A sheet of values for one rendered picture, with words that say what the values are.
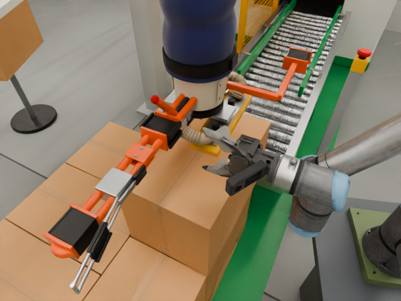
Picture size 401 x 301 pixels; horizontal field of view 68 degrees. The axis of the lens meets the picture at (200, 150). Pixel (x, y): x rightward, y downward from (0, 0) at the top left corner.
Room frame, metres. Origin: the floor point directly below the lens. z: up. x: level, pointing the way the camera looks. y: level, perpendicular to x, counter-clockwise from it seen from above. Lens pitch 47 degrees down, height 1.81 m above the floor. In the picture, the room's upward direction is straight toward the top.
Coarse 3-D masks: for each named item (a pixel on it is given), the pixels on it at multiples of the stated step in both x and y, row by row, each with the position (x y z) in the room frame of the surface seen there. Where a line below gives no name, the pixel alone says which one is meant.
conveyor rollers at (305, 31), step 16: (288, 16) 3.13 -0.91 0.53; (304, 16) 3.08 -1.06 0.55; (320, 16) 3.08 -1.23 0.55; (288, 32) 2.76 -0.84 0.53; (304, 32) 2.72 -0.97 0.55; (320, 32) 2.73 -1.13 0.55; (336, 32) 2.74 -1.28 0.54; (272, 48) 2.46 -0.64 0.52; (288, 48) 2.41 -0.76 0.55; (304, 48) 2.43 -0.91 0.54; (256, 64) 2.16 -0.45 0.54; (272, 64) 2.18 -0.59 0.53; (320, 64) 2.18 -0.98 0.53; (256, 80) 1.96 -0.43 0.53; (272, 80) 1.93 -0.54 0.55; (256, 96) 1.77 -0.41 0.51; (288, 96) 1.75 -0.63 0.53; (304, 96) 1.72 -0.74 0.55; (256, 112) 1.58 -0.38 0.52; (272, 112) 1.55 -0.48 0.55; (288, 112) 1.57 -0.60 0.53; (288, 128) 1.40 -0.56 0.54; (272, 144) 1.26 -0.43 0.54
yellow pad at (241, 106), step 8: (224, 96) 0.93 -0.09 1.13; (232, 96) 0.93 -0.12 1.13; (248, 96) 0.93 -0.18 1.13; (232, 104) 0.86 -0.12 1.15; (240, 104) 0.88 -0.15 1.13; (248, 104) 0.90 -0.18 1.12; (240, 112) 0.84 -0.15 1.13; (208, 120) 0.80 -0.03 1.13; (216, 120) 0.79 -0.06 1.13; (232, 120) 0.79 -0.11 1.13; (216, 128) 0.73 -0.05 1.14; (232, 128) 0.75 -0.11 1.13; (192, 144) 0.68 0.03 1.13; (208, 144) 0.68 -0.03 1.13; (216, 144) 0.67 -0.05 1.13; (208, 152) 0.65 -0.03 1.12; (216, 152) 0.64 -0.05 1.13
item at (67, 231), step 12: (72, 204) 0.36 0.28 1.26; (72, 216) 0.33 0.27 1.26; (84, 216) 0.33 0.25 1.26; (96, 216) 0.33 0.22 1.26; (60, 228) 0.30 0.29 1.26; (72, 228) 0.30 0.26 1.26; (84, 228) 0.30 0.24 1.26; (96, 228) 0.32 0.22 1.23; (48, 240) 0.29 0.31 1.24; (60, 240) 0.28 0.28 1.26; (72, 240) 0.28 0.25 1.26; (84, 240) 0.29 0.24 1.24; (72, 252) 0.26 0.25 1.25
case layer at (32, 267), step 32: (128, 128) 1.39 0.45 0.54; (96, 160) 1.13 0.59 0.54; (32, 192) 0.90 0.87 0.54; (64, 192) 0.90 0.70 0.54; (0, 224) 0.72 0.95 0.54; (32, 224) 0.72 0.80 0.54; (0, 256) 0.56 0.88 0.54; (32, 256) 0.56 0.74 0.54; (128, 256) 0.56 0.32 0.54; (160, 256) 0.56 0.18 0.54; (224, 256) 0.68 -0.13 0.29; (0, 288) 0.43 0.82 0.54; (32, 288) 0.43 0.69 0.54; (64, 288) 0.43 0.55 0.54; (96, 288) 0.43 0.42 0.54; (128, 288) 0.43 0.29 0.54; (160, 288) 0.43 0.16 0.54; (192, 288) 0.43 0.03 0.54
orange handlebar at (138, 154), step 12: (288, 72) 0.91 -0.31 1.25; (228, 84) 0.84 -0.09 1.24; (240, 84) 0.84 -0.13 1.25; (288, 84) 0.85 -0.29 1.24; (180, 96) 0.77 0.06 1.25; (264, 96) 0.79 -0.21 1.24; (276, 96) 0.77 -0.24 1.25; (180, 120) 0.67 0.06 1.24; (144, 144) 0.57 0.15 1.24; (156, 144) 0.56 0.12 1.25; (132, 156) 0.51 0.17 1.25; (144, 156) 0.51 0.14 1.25; (120, 168) 0.48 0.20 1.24; (132, 168) 0.48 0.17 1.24; (96, 192) 0.40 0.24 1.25; (84, 204) 0.37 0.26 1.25; (108, 204) 0.37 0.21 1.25; (60, 252) 0.26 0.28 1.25
